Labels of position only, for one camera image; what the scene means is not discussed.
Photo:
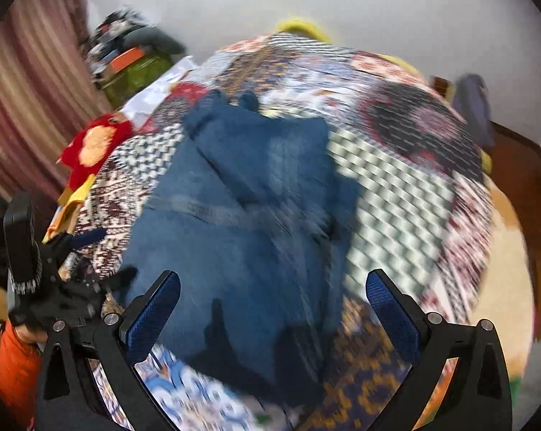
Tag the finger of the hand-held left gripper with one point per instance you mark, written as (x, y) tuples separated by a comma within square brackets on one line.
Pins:
[(122, 277), (84, 240)]

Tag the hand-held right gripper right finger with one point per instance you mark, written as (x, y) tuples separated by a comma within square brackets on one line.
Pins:
[(391, 309)]

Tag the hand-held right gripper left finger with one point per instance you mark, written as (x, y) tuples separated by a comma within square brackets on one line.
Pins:
[(155, 314)]

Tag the blue denim jacket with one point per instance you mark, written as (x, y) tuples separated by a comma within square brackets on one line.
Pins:
[(243, 233)]

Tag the person's left forearm orange sleeve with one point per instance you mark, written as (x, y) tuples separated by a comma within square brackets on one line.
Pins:
[(16, 372)]

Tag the pile of mixed clothes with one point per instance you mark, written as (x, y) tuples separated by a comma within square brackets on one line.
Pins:
[(113, 31)]

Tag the person's left hand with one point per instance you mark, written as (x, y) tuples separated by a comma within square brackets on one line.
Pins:
[(27, 334)]

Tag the yellow orange cloth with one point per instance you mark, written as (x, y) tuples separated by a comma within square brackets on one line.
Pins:
[(70, 206)]

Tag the red yellow plush cushion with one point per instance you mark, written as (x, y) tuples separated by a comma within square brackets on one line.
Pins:
[(95, 143)]

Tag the beige blanket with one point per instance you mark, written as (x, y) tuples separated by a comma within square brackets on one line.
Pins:
[(499, 256)]

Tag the patchwork printed quilt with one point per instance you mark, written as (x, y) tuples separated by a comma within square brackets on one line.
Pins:
[(400, 166)]

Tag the striped curtain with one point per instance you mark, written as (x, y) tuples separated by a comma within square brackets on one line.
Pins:
[(32, 90)]

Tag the white printed sheet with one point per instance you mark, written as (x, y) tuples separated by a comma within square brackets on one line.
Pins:
[(162, 90)]

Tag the green cloth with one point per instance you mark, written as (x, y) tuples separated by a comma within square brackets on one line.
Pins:
[(137, 78)]

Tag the orange box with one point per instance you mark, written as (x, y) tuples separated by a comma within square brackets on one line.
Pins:
[(126, 59)]

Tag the grey bolster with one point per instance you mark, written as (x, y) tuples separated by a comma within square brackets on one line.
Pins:
[(162, 40)]

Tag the purple-grey cloth on furniture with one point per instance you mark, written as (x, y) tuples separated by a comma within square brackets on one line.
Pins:
[(475, 107)]

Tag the yellow pillow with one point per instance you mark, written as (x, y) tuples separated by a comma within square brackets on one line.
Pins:
[(302, 28)]

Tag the wooden bed frame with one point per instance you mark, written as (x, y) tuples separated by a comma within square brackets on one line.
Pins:
[(441, 86)]

